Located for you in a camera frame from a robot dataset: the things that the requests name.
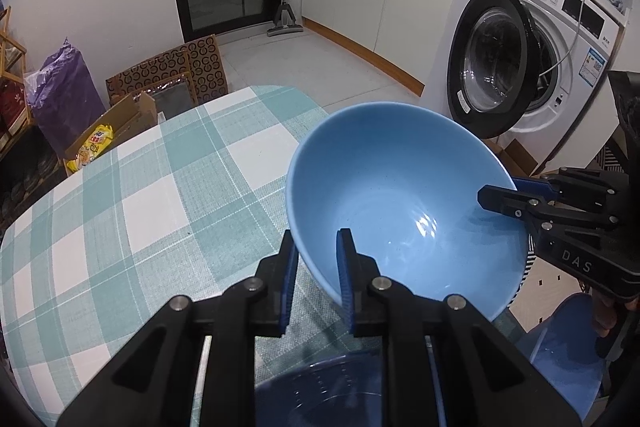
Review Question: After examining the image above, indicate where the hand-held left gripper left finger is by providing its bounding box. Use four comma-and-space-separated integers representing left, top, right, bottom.
57, 229, 301, 427

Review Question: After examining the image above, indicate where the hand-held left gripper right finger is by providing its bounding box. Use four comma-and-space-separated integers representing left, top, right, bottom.
335, 228, 583, 427

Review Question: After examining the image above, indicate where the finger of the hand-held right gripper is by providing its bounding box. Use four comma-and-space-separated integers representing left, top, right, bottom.
477, 184, 619, 234
512, 167, 627, 204

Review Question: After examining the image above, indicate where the light blue bowl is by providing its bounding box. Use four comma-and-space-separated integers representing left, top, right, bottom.
284, 102, 531, 322

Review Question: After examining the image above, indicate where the person's right hand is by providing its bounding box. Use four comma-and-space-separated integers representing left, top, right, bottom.
591, 292, 621, 339

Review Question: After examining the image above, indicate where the brown cardboard box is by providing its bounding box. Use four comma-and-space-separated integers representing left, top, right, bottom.
492, 139, 538, 178

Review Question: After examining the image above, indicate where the teal checked tablecloth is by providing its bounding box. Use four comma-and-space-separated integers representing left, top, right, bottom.
0, 86, 521, 427

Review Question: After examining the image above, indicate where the patterned cardboard sheet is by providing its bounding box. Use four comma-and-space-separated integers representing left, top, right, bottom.
105, 34, 230, 108

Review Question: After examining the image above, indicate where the open cardboard box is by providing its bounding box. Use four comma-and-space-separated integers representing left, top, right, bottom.
62, 92, 161, 175

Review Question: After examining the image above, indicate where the yellow snack packet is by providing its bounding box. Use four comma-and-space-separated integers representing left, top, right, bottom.
67, 124, 115, 172

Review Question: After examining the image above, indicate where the purple plastic bag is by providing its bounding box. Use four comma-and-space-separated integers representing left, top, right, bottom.
25, 38, 106, 152

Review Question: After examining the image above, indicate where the wooden shoe rack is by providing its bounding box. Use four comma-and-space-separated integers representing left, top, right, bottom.
0, 4, 36, 158

